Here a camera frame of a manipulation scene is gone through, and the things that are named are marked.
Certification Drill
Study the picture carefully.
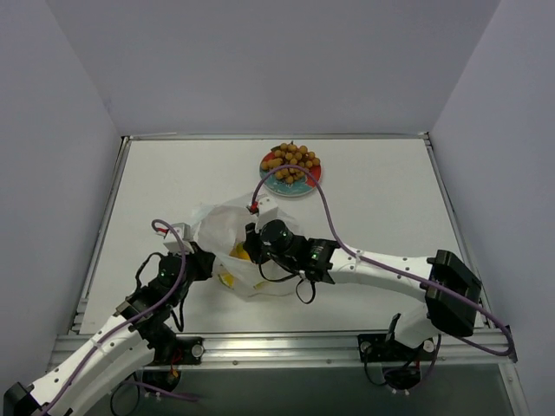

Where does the fake yellow green mango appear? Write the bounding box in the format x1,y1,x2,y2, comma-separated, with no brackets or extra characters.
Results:
230,243,251,262

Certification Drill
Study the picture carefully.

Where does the white printed plastic bag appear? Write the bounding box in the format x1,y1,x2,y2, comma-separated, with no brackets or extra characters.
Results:
192,193,298,299

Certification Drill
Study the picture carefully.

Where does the fake longan fruit bunch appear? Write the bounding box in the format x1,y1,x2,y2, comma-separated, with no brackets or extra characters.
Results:
259,141,323,185

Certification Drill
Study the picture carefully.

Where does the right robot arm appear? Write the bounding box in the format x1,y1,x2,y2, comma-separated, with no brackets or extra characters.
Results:
244,219,482,358

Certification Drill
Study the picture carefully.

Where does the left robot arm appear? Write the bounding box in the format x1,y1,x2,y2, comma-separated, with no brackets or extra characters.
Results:
3,245,215,415

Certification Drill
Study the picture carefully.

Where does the red floral plate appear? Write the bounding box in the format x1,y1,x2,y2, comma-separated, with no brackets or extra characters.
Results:
259,147,323,198

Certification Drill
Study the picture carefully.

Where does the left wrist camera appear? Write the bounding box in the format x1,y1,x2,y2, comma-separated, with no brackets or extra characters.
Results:
153,223,193,254

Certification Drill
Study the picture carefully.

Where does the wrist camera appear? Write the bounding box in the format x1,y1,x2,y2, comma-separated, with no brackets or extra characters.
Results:
247,197,278,231
153,223,193,254

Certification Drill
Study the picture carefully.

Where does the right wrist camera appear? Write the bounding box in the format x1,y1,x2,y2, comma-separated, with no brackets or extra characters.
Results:
247,197,278,231

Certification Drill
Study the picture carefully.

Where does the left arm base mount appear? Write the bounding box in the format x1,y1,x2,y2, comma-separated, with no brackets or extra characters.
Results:
140,336,205,393

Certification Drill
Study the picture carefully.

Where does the aluminium front rail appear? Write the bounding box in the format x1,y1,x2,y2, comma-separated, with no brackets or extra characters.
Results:
47,328,515,371

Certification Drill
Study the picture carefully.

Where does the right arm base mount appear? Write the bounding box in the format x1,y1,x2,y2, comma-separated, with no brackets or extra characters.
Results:
357,334,441,395

